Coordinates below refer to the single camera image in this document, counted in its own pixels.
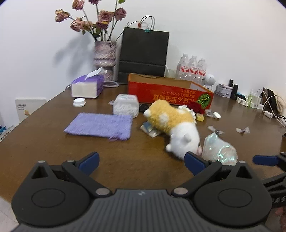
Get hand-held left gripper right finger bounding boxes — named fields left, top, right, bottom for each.
left=172, top=151, right=254, bottom=198

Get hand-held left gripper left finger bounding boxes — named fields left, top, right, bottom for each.
left=31, top=152, right=112, bottom=198

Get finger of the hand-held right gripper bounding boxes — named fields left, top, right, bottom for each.
left=252, top=152, right=286, bottom=172

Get iridescent plastic bag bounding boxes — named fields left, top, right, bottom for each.
left=201, top=132, right=238, bottom=166

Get clear wrapper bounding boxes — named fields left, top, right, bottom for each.
left=207, top=125, right=224, bottom=135

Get purple cloth pouch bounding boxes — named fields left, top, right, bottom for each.
left=64, top=112, right=133, bottom=141

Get orange and white plush toy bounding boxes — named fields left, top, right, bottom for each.
left=143, top=100, right=203, bottom=161

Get white fabric flower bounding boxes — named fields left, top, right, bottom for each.
left=177, top=105, right=197, bottom=115

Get red fabric rose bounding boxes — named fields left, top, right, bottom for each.
left=193, top=103, right=205, bottom=115

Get foil snack packet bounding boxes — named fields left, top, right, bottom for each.
left=140, top=122, right=162, bottom=137

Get white cotton bud box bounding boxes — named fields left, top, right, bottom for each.
left=112, top=94, right=139, bottom=118

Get red cardboard box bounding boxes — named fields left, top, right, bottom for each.
left=128, top=73, right=214, bottom=110

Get white charger strip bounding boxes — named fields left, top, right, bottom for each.
left=237, top=89, right=264, bottom=110

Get brown bag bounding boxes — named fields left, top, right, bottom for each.
left=263, top=87, right=286, bottom=114

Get purple tissue pack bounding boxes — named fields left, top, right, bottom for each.
left=71, top=66, right=109, bottom=99

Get grey tin box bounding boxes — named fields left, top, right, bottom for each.
left=215, top=84, right=233, bottom=98

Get white booklet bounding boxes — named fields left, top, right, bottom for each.
left=15, top=97, right=47, bottom=123

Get white round robot speaker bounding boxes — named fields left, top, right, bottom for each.
left=203, top=74, right=217, bottom=91

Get clear water bottle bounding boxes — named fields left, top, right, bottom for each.
left=188, top=55, right=200, bottom=82
left=197, top=57, right=207, bottom=85
left=176, top=53, right=191, bottom=80

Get purple ceramic vase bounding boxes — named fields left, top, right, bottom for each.
left=93, top=41, right=117, bottom=81

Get black paper bag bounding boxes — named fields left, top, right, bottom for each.
left=118, top=16, right=170, bottom=85

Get dried pink roses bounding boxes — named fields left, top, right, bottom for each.
left=55, top=0, right=127, bottom=42

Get white cables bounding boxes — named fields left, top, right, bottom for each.
left=257, top=88, right=286, bottom=128

